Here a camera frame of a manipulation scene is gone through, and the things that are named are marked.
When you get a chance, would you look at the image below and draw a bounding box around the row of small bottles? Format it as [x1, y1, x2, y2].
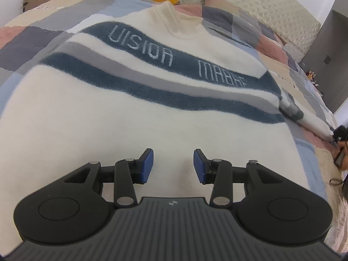
[306, 70, 324, 95]

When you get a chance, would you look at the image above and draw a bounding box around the beige fuzzy cloth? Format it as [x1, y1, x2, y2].
[321, 152, 348, 253]

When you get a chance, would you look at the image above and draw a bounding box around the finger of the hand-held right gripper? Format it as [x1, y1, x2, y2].
[330, 126, 347, 145]

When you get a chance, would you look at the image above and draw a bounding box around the cream quilted headboard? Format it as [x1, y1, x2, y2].
[179, 0, 321, 63]

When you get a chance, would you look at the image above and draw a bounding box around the grey wardrobe unit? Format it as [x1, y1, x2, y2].
[299, 0, 348, 115]

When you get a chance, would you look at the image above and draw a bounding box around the cardboard box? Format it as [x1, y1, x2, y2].
[21, 0, 68, 13]

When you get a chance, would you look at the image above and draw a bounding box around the person's right hand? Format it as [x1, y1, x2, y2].
[337, 141, 348, 171]

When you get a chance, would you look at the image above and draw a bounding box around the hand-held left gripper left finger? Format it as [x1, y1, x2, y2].
[64, 149, 154, 207]

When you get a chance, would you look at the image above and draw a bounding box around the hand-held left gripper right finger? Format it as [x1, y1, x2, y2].
[193, 149, 284, 207]

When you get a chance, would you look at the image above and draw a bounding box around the checked patchwork quilt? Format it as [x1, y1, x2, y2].
[0, 0, 343, 196]

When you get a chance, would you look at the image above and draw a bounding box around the black cable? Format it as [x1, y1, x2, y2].
[329, 177, 348, 187]

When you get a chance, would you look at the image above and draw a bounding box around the cream striped sweater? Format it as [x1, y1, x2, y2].
[0, 0, 336, 251]

